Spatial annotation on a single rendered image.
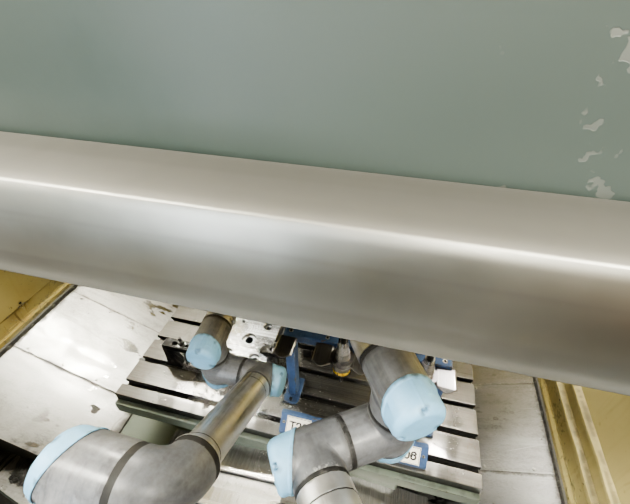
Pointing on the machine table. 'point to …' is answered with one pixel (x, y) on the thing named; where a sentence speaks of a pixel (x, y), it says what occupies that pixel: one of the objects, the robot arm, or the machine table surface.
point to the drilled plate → (252, 338)
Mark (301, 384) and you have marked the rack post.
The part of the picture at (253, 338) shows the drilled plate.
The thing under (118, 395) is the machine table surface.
